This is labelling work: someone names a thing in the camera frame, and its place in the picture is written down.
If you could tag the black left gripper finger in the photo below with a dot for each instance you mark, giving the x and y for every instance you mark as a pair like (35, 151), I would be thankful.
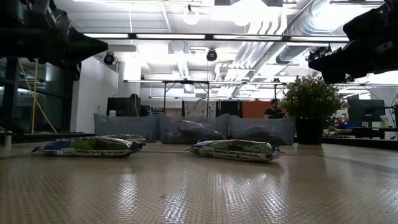
(84, 46)
(73, 67)

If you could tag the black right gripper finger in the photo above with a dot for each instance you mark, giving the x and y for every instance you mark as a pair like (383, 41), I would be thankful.
(348, 59)
(337, 78)

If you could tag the green and purple granola bar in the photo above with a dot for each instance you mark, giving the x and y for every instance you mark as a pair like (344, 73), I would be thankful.
(124, 137)
(87, 147)
(236, 151)

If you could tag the black hanging spotlight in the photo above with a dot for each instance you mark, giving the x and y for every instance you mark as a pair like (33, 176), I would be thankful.
(317, 53)
(109, 58)
(211, 55)

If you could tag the green plant in black pot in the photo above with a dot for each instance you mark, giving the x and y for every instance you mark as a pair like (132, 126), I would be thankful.
(311, 102)

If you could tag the black monitor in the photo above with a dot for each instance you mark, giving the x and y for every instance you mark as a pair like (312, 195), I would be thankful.
(367, 112)

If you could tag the white cup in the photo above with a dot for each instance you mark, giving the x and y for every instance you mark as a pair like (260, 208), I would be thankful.
(112, 113)

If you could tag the person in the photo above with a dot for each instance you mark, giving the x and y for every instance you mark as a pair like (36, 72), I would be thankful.
(275, 112)

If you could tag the translucent grey plastic bin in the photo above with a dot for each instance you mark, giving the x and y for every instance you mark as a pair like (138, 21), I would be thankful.
(124, 126)
(280, 121)
(217, 119)

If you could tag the orange panel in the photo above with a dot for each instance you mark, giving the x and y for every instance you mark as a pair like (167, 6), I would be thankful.
(253, 109)

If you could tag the black overhead beam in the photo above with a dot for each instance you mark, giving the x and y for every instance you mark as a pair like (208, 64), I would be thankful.
(248, 37)

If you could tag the white patterned board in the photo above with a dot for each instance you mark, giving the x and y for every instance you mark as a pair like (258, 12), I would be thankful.
(199, 108)

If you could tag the white post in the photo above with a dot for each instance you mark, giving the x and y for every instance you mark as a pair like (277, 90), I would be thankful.
(8, 140)

